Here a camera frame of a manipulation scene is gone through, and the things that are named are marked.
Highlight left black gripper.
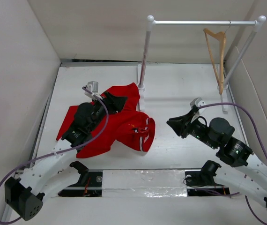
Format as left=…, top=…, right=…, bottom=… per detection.
left=88, top=91, right=126, bottom=133

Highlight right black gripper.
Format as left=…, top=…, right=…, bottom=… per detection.
left=165, top=109, right=217, bottom=149

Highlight red trousers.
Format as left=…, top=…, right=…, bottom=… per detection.
left=56, top=83, right=156, bottom=158

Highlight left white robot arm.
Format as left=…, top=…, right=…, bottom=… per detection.
left=5, top=91, right=127, bottom=221

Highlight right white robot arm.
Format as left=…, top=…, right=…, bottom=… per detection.
left=166, top=106, right=267, bottom=210

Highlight wooden clothes hanger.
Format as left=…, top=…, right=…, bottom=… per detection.
left=203, top=28, right=227, bottom=95

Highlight silver tape strip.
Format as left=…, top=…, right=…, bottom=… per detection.
left=102, top=169, right=187, bottom=198

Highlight white clothes rack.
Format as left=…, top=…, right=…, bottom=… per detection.
left=137, top=15, right=267, bottom=112

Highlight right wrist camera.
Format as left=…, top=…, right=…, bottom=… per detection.
left=190, top=97, right=206, bottom=118

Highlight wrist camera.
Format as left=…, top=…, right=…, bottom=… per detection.
left=190, top=97, right=206, bottom=118
left=82, top=81, right=98, bottom=98

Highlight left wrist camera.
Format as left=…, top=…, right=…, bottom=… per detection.
left=82, top=81, right=98, bottom=98

